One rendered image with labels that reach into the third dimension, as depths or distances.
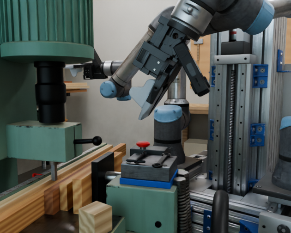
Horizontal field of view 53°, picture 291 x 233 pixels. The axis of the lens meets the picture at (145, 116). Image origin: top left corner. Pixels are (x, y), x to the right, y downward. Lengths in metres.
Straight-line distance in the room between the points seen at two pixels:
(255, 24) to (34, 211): 0.57
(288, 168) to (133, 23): 3.37
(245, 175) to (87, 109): 3.45
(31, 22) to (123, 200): 0.36
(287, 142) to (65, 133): 0.70
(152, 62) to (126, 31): 3.55
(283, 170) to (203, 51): 2.88
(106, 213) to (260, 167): 0.84
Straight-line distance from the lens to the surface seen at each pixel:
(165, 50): 0.60
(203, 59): 3.76
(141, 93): 0.61
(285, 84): 1.44
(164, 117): 1.17
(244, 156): 1.18
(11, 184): 0.84
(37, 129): 0.61
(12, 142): 0.65
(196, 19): 0.58
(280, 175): 1.06
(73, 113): 4.54
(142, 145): 0.63
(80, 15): 0.57
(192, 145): 3.42
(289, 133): 1.01
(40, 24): 0.55
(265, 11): 0.67
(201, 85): 0.58
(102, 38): 4.28
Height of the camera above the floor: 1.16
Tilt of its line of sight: 7 degrees down
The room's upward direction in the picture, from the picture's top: straight up
